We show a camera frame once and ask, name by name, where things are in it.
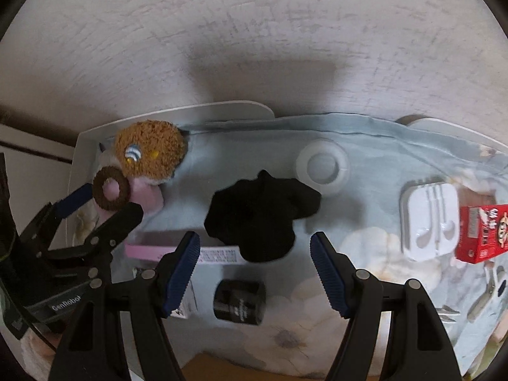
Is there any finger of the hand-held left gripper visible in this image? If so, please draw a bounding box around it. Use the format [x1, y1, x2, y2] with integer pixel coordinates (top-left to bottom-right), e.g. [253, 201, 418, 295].
[47, 203, 144, 281]
[16, 184, 95, 252]

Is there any black jar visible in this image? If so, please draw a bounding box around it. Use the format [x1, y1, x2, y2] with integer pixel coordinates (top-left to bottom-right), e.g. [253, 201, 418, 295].
[213, 280, 266, 324]

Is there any brown hair scrunchie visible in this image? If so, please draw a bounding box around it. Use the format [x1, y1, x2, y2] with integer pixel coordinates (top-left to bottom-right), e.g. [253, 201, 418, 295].
[92, 165, 130, 212]

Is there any pink box with white label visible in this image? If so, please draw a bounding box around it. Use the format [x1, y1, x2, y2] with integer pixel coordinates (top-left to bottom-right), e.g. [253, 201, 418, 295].
[124, 243, 247, 266]

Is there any white earphone case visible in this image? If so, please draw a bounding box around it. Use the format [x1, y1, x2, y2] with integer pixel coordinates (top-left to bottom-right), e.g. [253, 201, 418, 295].
[399, 183, 467, 262]

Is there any cardboard box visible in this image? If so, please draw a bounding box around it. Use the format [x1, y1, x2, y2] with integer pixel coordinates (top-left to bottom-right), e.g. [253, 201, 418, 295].
[180, 351, 330, 381]

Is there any red box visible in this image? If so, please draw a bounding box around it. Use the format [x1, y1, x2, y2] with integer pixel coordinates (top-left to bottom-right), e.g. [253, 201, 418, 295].
[454, 204, 508, 264]

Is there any black sock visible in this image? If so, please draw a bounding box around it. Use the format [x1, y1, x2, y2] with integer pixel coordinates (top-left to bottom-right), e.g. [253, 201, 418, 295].
[203, 170, 322, 263]

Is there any silver metal tool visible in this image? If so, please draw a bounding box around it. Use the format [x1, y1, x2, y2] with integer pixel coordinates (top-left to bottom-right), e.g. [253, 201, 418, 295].
[466, 266, 508, 322]

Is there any brown plush toy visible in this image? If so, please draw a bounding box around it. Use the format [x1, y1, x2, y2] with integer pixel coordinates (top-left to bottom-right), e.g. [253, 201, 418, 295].
[97, 120, 189, 215]

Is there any white tape ring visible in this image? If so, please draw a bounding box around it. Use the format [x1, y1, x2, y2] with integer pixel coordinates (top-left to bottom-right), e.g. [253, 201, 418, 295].
[294, 139, 352, 195]

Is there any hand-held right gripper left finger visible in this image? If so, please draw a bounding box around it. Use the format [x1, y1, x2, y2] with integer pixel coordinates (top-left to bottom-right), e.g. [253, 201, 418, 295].
[48, 230, 201, 381]

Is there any floral light blue tablecloth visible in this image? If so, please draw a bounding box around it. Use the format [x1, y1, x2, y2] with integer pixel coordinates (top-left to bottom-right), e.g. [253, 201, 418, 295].
[79, 111, 508, 379]

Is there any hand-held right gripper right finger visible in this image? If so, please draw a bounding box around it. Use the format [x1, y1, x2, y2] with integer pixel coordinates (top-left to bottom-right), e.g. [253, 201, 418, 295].
[310, 231, 463, 381]

